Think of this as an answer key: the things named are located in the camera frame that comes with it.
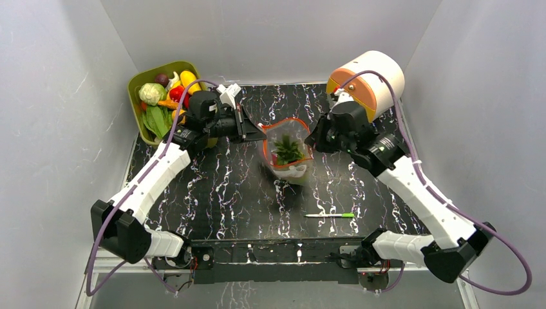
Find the clear zip bag orange zipper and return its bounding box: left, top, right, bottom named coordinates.
left=259, top=117, right=314, bottom=185

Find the green white pen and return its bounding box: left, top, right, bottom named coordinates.
left=304, top=212, right=355, bottom=218

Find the orange carrot toy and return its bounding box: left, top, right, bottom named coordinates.
left=157, top=100, right=179, bottom=109

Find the yellow squash toy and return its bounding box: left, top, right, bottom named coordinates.
left=179, top=70, right=202, bottom=95

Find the white orange yellow drawer box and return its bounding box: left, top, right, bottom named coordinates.
left=326, top=50, right=405, bottom=122

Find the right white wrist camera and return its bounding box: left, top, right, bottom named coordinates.
left=330, top=88, right=354, bottom=109

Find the olive green plastic bin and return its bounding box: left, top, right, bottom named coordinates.
left=127, top=61, right=201, bottom=147

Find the white garlic toy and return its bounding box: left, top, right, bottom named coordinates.
left=165, top=71, right=181, bottom=91

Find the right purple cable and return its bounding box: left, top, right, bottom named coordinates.
left=337, top=70, right=532, bottom=296

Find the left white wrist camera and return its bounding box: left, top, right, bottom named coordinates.
left=216, top=83, right=241, bottom=109

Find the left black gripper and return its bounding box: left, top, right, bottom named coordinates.
left=205, top=106, right=267, bottom=145

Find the dark purple round fruit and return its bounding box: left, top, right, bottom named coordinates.
left=154, top=73, right=169, bottom=88

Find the yellow orange fruit toy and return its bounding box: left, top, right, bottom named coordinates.
left=171, top=109, right=186, bottom=125

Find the white green cauliflower toy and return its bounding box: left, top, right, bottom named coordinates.
left=138, top=83, right=167, bottom=106

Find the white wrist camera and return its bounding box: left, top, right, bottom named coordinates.
left=216, top=83, right=241, bottom=109
left=330, top=88, right=354, bottom=109

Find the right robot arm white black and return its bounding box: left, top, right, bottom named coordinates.
left=305, top=101, right=492, bottom=283

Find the orange pineapple toy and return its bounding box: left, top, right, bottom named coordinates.
left=272, top=135, right=305, bottom=165

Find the green leafy vegetable toy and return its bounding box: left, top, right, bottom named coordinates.
left=142, top=106, right=173, bottom=140

